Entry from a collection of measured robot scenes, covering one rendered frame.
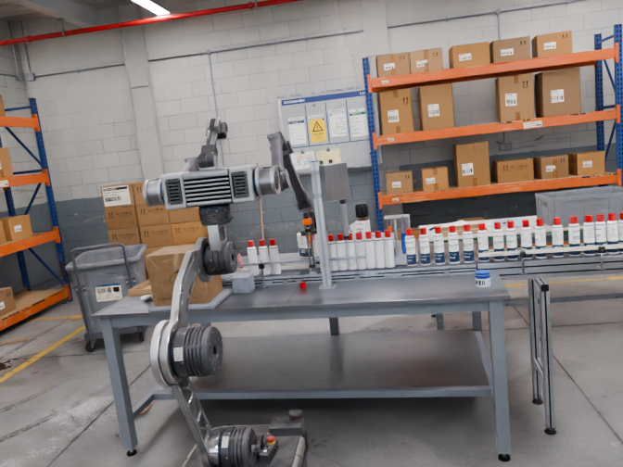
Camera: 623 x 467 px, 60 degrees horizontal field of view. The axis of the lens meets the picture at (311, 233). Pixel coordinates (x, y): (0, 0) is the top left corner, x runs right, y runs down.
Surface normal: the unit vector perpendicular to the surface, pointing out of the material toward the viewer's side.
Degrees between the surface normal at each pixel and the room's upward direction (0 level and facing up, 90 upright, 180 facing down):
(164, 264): 90
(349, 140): 90
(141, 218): 90
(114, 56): 90
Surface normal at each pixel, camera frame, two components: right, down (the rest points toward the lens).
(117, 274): 0.21, 0.19
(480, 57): -0.10, 0.17
